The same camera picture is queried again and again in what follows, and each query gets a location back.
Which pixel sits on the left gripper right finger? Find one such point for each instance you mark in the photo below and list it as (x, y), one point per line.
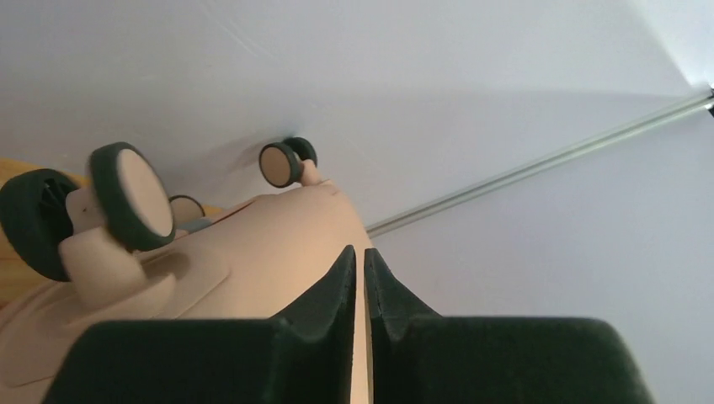
(420, 356)

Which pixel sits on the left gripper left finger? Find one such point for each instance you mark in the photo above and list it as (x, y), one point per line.
(302, 354)

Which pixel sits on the pink suitcase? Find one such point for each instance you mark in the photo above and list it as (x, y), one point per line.
(121, 249)

